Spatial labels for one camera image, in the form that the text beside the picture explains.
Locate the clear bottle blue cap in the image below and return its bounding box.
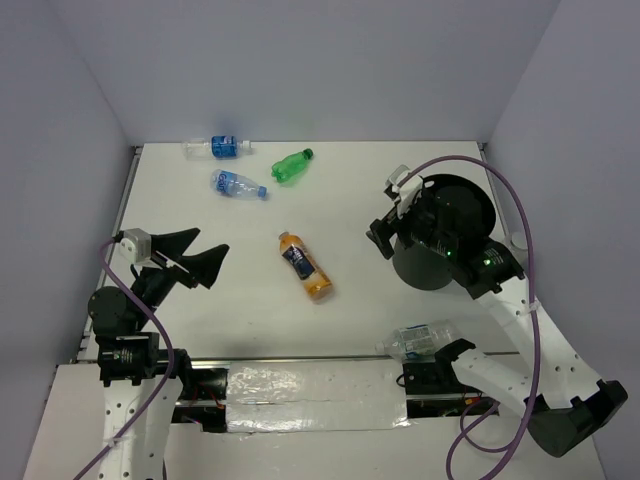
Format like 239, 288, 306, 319
210, 169, 268, 200

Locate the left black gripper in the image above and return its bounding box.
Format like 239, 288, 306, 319
131, 227, 228, 329

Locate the white foam board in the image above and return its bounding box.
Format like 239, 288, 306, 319
19, 354, 612, 480

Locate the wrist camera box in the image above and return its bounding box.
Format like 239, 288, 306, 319
384, 165, 423, 207
117, 228, 152, 266

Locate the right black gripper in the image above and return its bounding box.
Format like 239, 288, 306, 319
365, 190, 455, 258

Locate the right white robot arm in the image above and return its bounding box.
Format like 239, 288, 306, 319
367, 166, 628, 458

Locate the silver foil strip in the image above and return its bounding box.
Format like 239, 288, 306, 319
226, 359, 409, 433

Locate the clear bottle white label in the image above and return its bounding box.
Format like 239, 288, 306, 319
375, 321, 460, 362

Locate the green plastic bottle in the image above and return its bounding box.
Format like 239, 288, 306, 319
271, 148, 314, 184

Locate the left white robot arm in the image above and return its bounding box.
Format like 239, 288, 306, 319
81, 228, 229, 479

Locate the orange juice bottle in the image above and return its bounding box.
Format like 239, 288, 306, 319
279, 231, 333, 303

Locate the aluminium rail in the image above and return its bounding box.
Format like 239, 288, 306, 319
69, 351, 517, 368

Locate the black plastic bin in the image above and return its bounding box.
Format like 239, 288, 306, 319
392, 174, 496, 291

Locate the clear bottle blue label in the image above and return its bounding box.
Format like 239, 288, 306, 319
181, 135, 253, 160

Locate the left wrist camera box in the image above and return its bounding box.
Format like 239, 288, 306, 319
117, 228, 152, 266

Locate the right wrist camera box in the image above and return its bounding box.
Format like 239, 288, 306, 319
384, 165, 423, 207

